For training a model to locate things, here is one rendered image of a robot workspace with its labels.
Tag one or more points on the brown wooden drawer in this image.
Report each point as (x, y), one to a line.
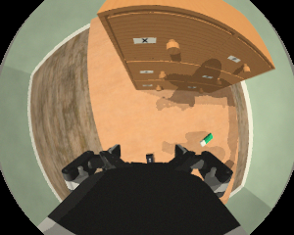
(195, 86)
(158, 84)
(147, 33)
(215, 76)
(240, 58)
(161, 69)

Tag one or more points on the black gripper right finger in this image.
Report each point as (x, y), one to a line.
(214, 172)

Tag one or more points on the green and white eraser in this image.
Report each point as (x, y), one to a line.
(206, 139)

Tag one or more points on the brown wooden chest of drawers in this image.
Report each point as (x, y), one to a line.
(216, 11)

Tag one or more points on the black nine-volt battery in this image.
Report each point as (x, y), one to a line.
(149, 158)

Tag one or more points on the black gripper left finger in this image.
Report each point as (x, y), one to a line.
(87, 163)

